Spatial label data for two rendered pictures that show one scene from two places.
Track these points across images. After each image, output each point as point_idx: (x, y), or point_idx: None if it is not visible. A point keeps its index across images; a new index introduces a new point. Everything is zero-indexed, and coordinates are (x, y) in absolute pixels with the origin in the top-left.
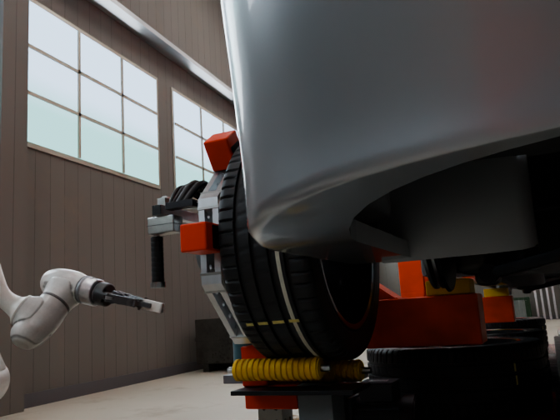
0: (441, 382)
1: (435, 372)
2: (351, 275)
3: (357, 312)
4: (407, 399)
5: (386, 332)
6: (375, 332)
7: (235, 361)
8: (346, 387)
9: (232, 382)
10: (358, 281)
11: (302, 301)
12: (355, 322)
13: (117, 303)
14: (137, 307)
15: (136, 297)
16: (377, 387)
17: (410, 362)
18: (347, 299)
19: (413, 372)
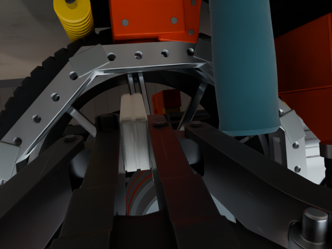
0: (275, 9)
1: (278, 17)
2: None
3: (179, 88)
4: (207, 0)
5: (275, 56)
6: (283, 53)
7: (64, 21)
8: (101, 23)
9: None
10: (218, 120)
11: None
12: (151, 82)
13: (67, 211)
14: (97, 134)
15: (231, 211)
16: None
17: (300, 20)
18: (205, 101)
19: (295, 10)
